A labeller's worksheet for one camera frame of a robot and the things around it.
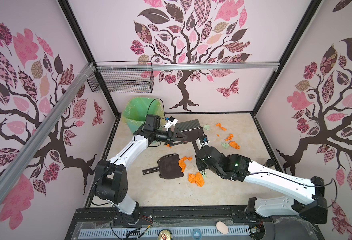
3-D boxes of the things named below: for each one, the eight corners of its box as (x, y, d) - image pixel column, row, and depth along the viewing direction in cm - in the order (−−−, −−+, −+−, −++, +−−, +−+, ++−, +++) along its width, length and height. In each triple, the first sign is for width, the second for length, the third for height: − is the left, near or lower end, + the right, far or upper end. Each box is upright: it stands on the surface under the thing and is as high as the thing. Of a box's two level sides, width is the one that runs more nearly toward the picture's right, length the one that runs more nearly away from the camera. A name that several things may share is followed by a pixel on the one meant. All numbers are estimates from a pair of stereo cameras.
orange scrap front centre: (188, 186, 85) (188, 185, 84) (187, 173, 90) (187, 171, 89) (204, 186, 85) (204, 185, 84) (202, 173, 90) (203, 171, 89)
